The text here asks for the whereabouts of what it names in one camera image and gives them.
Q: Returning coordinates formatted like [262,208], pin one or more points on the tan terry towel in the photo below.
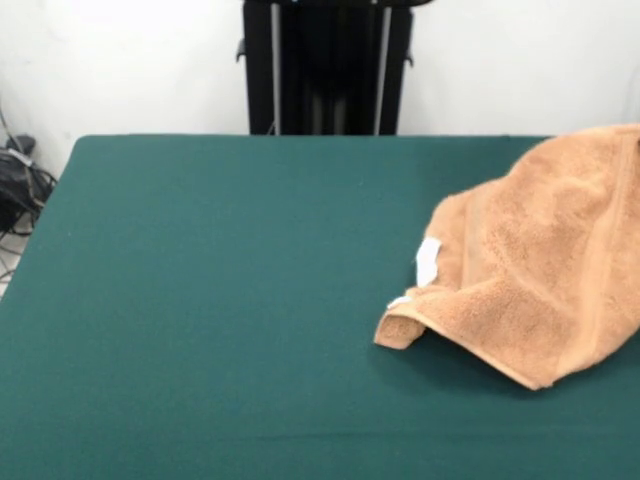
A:
[540,260]

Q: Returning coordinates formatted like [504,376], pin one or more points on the dark green table cloth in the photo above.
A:
[200,300]

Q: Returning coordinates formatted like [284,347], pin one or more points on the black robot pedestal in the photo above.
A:
[325,75]

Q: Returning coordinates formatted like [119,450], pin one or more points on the black pedestal foot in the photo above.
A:
[22,143]

